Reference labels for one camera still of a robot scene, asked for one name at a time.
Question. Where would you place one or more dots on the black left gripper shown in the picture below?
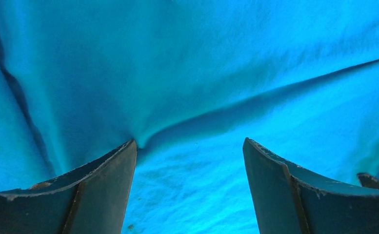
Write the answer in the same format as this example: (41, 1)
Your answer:
(289, 199)

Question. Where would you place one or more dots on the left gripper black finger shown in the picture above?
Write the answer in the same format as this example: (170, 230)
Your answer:
(90, 199)

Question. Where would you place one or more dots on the blue t-shirt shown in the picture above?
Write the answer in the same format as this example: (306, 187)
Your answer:
(188, 80)

